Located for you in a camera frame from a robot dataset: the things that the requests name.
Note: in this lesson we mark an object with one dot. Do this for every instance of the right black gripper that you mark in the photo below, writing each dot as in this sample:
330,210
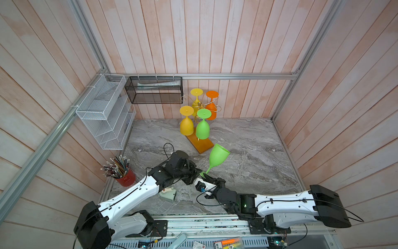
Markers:
218,183

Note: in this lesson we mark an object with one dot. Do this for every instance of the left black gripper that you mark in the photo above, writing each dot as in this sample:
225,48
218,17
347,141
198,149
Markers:
195,172

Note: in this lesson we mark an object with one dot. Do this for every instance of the green wine glass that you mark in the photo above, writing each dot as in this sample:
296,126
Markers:
203,128
218,155

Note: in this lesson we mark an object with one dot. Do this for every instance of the gold rack with wooden base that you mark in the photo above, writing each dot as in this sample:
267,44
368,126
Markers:
200,145

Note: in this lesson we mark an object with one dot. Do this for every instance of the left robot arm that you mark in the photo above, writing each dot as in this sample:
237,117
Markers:
100,224

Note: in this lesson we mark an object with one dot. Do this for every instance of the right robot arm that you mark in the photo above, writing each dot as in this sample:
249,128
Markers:
318,204

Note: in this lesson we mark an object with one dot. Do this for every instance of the front yellow wine glass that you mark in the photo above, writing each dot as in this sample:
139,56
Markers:
187,126

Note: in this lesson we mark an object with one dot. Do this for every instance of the yellow wine glass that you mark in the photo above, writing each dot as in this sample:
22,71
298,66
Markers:
187,126
196,103

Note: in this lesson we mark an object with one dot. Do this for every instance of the orange wine glass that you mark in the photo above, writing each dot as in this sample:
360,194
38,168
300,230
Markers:
211,106

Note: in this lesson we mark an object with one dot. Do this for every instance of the back yellow wine glass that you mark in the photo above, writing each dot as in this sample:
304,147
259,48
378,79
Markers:
196,103

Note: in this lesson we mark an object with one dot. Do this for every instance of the box of coloured items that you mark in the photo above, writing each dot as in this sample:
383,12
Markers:
233,243

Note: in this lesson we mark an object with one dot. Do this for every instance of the red pencil cup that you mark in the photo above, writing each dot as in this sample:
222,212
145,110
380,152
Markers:
119,169

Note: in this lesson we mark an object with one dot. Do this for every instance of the black mesh basket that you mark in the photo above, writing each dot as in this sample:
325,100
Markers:
154,89

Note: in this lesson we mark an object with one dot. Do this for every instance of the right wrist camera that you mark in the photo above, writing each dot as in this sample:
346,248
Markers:
204,187

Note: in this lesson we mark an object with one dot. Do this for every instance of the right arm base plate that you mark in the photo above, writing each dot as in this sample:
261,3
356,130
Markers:
266,225

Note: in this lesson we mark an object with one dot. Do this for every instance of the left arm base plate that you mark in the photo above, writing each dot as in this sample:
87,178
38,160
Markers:
158,228

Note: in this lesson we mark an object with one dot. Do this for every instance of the aluminium front rail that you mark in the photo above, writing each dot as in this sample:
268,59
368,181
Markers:
227,226

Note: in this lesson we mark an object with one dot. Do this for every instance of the white wire mesh shelf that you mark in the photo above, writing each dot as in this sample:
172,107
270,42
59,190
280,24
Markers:
106,112

